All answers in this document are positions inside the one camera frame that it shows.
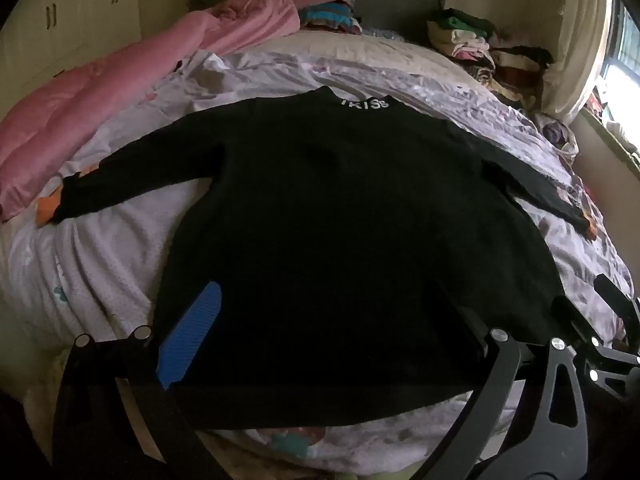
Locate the pile of mixed folded clothes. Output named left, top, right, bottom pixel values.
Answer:
left=427, top=7, right=556, bottom=111

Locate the cream curtain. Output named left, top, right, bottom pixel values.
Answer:
left=542, top=0, right=613, bottom=121

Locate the printed lilac bedsheet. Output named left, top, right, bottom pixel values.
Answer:
left=0, top=35, right=636, bottom=476

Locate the barred window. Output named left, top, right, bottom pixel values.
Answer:
left=597, top=0, right=640, bottom=111

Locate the stack of striped folded clothes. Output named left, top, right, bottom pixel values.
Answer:
left=299, top=1, right=363, bottom=36

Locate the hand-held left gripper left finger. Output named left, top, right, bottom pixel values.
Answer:
left=52, top=280, right=228, bottom=480

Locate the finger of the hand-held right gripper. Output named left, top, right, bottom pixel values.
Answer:
left=595, top=274, right=640, bottom=333
left=551, top=296, right=640, bottom=413

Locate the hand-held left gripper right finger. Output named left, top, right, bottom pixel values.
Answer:
left=415, top=317, right=591, bottom=480

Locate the purple crumpled cloth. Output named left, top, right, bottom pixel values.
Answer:
left=542, top=112, right=581, bottom=156

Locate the black sweater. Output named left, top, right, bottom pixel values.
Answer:
left=52, top=85, right=598, bottom=431

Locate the pink quilt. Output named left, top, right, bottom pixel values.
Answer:
left=0, top=0, right=351, bottom=223

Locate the heap of assorted small cloths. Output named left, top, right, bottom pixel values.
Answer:
left=585, top=85, right=640, bottom=161

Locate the cream wardrobe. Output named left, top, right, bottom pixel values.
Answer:
left=10, top=0, right=141, bottom=81

